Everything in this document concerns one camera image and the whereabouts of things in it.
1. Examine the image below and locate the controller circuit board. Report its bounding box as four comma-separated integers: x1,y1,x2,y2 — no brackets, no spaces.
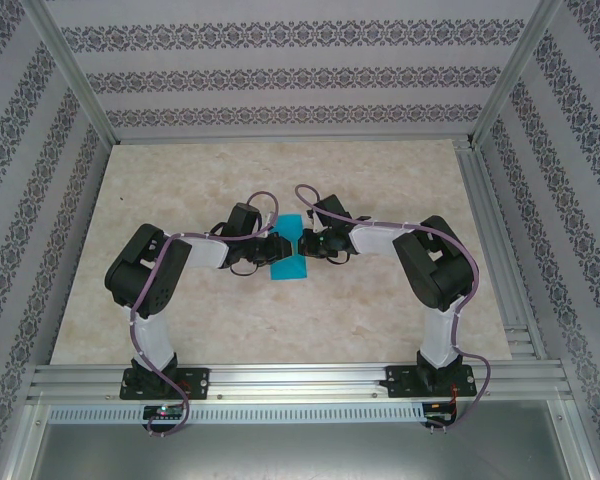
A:
424,401,456,421
143,404,186,421

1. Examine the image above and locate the aluminium frame post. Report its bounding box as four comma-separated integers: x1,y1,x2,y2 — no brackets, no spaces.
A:
22,0,119,146
467,0,564,146

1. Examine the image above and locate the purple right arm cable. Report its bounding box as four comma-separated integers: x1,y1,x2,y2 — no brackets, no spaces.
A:
293,184,497,434

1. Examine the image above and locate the blue cloth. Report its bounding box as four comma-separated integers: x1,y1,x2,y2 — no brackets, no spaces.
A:
268,212,309,281

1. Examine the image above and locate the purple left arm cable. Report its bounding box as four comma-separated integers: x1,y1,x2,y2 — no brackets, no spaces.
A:
129,191,281,440

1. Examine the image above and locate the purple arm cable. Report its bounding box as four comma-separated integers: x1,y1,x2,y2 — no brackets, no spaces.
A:
129,191,281,440
293,184,497,434

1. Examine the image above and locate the aluminium side rail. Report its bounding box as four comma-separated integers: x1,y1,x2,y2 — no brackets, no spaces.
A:
454,139,549,361

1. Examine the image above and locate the left controller circuit board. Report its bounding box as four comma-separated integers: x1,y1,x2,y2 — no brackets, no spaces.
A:
143,404,186,421

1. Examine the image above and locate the slotted grey cable duct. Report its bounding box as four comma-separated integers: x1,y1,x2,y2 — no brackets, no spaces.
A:
47,402,426,426

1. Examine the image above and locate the long aluminium mounting rail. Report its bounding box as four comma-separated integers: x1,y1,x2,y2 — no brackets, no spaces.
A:
27,362,576,404

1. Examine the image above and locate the right controller circuit board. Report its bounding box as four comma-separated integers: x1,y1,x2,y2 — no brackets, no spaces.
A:
424,401,456,421

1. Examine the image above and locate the grey sheet metal panel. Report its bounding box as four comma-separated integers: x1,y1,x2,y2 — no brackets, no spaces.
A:
29,424,589,480

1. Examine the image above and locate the aluminium left frame post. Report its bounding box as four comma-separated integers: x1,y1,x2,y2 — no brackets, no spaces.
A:
22,0,119,146

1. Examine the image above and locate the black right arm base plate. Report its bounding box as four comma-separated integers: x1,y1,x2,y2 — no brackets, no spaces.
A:
386,364,479,400

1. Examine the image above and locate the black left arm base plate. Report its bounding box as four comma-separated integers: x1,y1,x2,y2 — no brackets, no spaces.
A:
121,367,211,401

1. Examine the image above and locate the aluminium right frame post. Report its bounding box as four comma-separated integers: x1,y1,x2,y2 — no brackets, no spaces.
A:
467,0,564,146

